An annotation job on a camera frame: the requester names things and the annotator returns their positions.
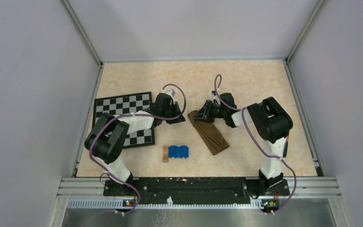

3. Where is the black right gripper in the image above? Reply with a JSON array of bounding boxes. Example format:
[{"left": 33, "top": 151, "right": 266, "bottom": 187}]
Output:
[{"left": 193, "top": 100, "right": 227, "bottom": 123}]

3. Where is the brown cloth napkin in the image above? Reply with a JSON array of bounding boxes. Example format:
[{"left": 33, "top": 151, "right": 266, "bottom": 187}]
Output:
[{"left": 188, "top": 111, "right": 230, "bottom": 156}]

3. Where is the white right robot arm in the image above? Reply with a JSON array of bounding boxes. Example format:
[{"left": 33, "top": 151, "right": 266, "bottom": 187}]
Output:
[{"left": 193, "top": 93, "right": 293, "bottom": 195}]

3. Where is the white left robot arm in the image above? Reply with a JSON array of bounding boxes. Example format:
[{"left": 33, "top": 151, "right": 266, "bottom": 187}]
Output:
[{"left": 84, "top": 89, "right": 185, "bottom": 195}]

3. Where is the blue toy car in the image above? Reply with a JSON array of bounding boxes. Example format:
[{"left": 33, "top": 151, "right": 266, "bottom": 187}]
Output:
[{"left": 168, "top": 145, "right": 189, "bottom": 159}]

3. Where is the small wooden block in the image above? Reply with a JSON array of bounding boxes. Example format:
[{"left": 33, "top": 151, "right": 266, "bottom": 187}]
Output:
[{"left": 162, "top": 146, "right": 169, "bottom": 163}]

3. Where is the black white checkerboard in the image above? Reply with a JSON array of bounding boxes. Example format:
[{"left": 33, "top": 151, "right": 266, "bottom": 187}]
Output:
[{"left": 91, "top": 91, "right": 156, "bottom": 148}]

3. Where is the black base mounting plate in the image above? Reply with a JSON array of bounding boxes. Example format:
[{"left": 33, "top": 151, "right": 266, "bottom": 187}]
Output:
[{"left": 103, "top": 177, "right": 291, "bottom": 205}]

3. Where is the aluminium frame rail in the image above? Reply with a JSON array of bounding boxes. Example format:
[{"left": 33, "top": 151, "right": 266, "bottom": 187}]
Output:
[{"left": 56, "top": 0, "right": 342, "bottom": 203}]

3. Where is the white cable duct strip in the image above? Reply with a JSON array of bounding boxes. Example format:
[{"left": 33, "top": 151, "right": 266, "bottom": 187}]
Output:
[{"left": 67, "top": 198, "right": 263, "bottom": 210}]

